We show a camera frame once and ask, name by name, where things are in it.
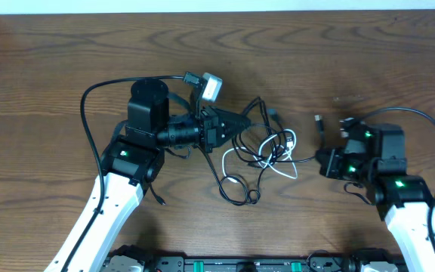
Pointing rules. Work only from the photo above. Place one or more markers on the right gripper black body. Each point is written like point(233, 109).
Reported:
point(334, 168)

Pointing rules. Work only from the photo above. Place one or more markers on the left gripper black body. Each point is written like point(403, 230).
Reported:
point(207, 128)

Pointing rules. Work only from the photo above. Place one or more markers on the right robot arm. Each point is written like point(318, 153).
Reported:
point(374, 157)

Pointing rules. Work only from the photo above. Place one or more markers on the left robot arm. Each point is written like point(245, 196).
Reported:
point(157, 121)

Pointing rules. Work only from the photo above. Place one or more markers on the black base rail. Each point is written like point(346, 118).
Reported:
point(320, 263)

